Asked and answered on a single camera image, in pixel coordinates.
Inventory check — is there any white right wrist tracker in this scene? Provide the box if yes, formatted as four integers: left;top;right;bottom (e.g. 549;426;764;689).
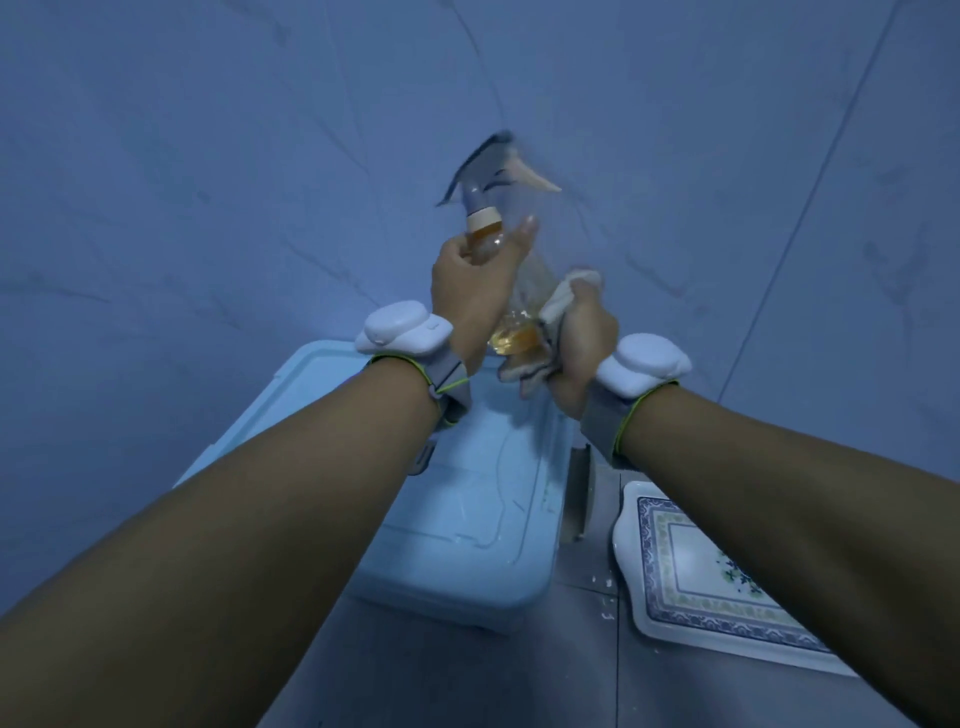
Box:
580;333;693;471

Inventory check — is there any white cleaning cloth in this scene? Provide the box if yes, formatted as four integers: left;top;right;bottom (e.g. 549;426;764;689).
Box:
496;270;604;385

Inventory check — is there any clear spray bottle amber liquid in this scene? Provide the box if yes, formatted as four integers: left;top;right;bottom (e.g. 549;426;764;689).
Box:
435;130;564;357

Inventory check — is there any person's left forearm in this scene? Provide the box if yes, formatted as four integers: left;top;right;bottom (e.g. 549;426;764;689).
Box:
0;358;442;728

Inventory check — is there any person's left hand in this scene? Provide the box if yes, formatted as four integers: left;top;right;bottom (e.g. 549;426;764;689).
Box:
430;214;541;375

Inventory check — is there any white left wrist tracker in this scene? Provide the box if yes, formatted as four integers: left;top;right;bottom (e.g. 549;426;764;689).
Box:
354;300;474;477

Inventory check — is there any person's right hand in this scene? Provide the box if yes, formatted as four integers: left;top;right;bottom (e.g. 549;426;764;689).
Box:
546;279;621;421

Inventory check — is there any person's right forearm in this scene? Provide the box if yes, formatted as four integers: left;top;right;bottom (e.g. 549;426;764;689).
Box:
616;385;960;728

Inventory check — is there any light blue plastic storage box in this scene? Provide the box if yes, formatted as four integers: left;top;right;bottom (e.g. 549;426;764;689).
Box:
174;340;577;636

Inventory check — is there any white patterned rectangular tray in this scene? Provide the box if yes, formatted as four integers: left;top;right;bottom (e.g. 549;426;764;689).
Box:
612;480;859;678

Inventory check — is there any white wrist tracker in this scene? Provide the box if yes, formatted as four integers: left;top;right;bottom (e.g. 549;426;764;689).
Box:
354;300;474;477
580;333;693;471

